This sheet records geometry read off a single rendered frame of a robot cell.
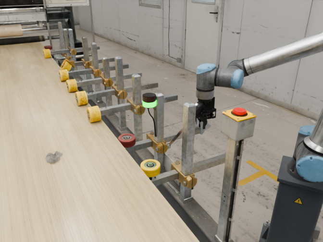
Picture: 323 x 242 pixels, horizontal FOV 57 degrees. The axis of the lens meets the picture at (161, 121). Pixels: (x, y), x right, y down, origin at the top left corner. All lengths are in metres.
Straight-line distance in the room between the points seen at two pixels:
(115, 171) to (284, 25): 3.33
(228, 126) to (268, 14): 3.46
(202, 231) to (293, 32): 3.20
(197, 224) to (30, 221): 0.61
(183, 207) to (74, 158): 0.50
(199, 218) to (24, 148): 0.81
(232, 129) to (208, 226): 0.50
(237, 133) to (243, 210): 1.58
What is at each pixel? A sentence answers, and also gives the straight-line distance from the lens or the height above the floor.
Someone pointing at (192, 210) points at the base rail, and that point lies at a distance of 1.30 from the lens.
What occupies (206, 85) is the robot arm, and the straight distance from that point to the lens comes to 1.45.
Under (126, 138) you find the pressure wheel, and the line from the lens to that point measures 1.38.
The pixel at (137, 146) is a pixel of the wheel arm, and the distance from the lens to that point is 1.42.
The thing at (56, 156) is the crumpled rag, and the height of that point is 0.91.
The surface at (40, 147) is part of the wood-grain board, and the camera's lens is 1.41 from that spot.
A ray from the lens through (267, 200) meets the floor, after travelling 2.54.
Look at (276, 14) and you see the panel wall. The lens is 4.20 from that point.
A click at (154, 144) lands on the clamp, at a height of 0.85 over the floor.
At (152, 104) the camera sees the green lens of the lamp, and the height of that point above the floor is 1.08.
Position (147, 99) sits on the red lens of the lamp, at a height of 1.10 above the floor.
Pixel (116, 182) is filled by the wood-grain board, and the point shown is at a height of 0.90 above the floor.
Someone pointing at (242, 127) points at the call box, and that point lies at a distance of 0.87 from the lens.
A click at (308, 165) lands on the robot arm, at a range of 1.52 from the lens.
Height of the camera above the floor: 1.58
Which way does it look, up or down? 26 degrees down
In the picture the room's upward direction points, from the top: straight up
